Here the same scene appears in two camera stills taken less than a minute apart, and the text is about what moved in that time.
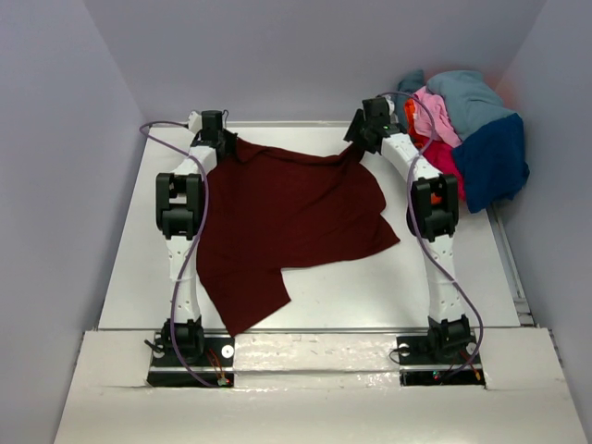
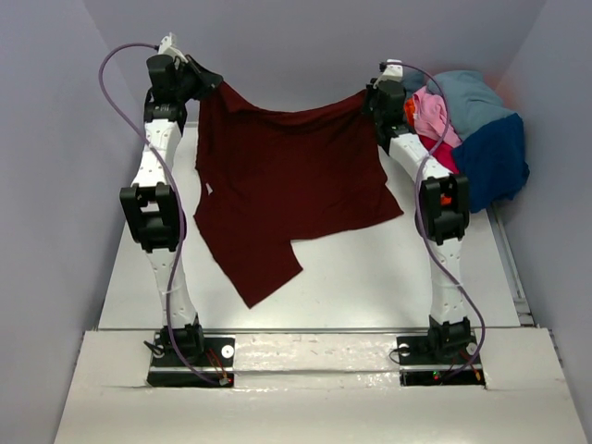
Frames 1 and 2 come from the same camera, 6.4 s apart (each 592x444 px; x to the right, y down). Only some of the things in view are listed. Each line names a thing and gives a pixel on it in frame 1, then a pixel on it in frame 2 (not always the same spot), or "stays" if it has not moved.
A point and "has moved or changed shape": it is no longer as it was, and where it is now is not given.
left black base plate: (211, 358) stays
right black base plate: (424, 360) stays
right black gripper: (353, 133) → (373, 89)
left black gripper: (230, 141) → (206, 80)
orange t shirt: (409, 106) stays
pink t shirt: (444, 129) stays
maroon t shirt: (264, 211) has moved or changed shape
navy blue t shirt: (493, 163) stays
